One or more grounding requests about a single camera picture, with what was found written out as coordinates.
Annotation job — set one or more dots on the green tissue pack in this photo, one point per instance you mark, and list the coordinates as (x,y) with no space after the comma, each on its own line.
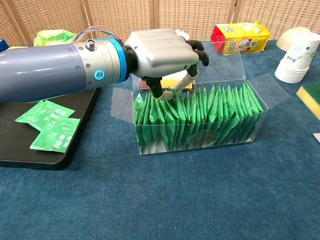
(52,36)

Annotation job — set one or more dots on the yellow sponge block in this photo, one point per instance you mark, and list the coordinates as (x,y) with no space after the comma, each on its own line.
(18,47)

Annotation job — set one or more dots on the clear box of green sachets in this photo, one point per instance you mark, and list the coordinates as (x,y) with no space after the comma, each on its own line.
(225,70)

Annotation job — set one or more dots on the wooden rattan folding screen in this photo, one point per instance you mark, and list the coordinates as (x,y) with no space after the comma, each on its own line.
(125,15)

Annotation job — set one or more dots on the stack of white paper cups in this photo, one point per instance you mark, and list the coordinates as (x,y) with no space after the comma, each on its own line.
(297,62)

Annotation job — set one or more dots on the beige upturned bowl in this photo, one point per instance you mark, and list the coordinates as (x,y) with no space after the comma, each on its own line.
(287,40)

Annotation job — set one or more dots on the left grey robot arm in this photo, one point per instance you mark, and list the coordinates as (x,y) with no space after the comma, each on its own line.
(50,70)

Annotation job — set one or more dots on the black plastic tray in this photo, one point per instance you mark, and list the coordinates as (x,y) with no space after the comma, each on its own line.
(15,147)

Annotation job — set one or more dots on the yellow red cracker pack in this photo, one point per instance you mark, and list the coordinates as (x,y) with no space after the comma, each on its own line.
(242,37)

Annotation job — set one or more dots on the blue Oreo cookie box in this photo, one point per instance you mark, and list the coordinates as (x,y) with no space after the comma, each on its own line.
(2,45)

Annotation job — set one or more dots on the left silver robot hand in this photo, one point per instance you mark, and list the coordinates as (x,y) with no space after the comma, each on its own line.
(162,50)

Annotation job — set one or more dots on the green yellow scouring sponge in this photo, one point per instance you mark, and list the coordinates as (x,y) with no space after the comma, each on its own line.
(311,96)

